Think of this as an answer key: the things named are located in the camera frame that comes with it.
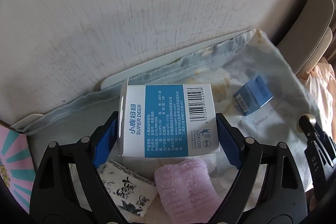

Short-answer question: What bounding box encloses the pink fluffy towel roll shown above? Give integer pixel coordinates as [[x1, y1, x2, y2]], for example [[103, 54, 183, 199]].
[[154, 159, 221, 223]]

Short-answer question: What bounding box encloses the white blue Super Deer box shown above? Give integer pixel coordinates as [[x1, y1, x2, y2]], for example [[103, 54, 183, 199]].
[[117, 80, 220, 158]]

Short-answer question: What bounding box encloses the pink lined cardboard box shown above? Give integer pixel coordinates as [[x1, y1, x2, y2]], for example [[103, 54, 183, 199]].
[[0, 123, 35, 213]]

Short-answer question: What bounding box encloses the white black patterned packet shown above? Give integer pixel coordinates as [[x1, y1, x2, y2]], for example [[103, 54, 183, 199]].
[[99, 160, 158, 217]]

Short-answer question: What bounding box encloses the floral light blue bedsheet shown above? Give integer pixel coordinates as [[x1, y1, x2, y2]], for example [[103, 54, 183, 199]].
[[17, 29, 319, 190]]

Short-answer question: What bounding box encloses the small blue box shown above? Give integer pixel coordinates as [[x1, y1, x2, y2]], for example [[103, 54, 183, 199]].
[[234, 75, 273, 116]]

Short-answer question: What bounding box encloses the beige chair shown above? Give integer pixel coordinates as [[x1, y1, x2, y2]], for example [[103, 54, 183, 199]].
[[277, 0, 335, 75]]

